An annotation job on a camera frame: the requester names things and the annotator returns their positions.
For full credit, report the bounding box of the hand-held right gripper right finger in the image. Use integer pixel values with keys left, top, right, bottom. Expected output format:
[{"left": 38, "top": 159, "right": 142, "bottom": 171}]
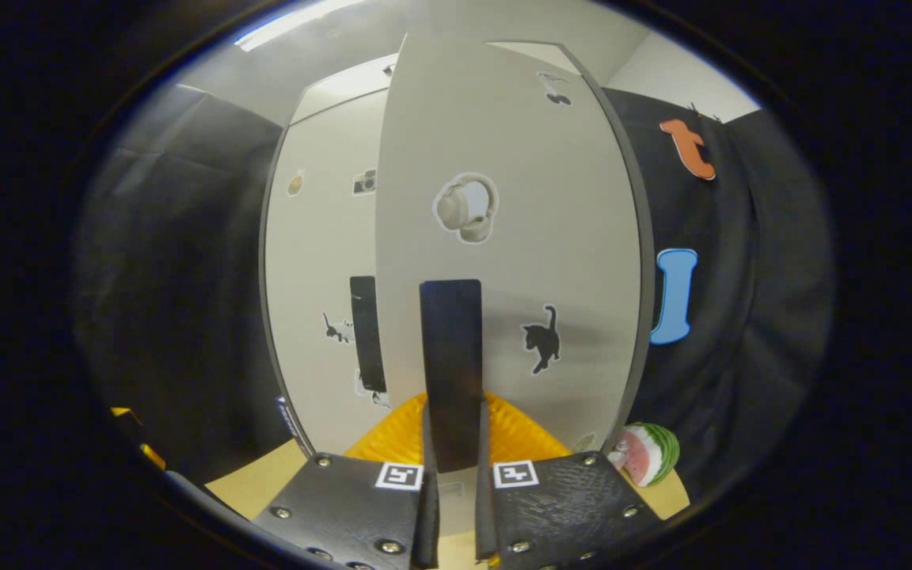
[{"left": 473, "top": 393, "right": 667, "bottom": 570}]

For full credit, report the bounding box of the grey double-door shoe cabinet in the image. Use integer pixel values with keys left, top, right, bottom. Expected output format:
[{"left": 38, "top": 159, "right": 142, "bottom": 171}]
[{"left": 260, "top": 40, "right": 657, "bottom": 460}]

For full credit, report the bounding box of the black backdrop cloth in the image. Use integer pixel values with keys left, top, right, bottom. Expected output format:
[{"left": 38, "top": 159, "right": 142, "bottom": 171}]
[{"left": 72, "top": 83, "right": 833, "bottom": 507}]

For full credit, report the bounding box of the cabinet door with headphones sticker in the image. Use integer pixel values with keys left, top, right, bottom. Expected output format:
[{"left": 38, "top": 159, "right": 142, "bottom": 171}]
[{"left": 374, "top": 33, "right": 645, "bottom": 541}]

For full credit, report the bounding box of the dark blue spine book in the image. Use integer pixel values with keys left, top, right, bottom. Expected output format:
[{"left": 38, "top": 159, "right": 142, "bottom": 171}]
[{"left": 275, "top": 395, "right": 304, "bottom": 445}]

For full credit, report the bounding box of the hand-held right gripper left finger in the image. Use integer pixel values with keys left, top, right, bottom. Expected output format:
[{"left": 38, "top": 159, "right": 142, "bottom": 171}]
[{"left": 254, "top": 393, "right": 441, "bottom": 570}]

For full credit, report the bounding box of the watermelon slice toy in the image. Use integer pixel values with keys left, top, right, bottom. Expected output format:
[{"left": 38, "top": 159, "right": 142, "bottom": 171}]
[{"left": 609, "top": 422, "right": 681, "bottom": 487}]

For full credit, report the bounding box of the grey cabinet drawer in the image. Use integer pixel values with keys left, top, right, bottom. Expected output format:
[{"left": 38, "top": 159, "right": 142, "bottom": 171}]
[{"left": 290, "top": 54, "right": 400, "bottom": 126}]

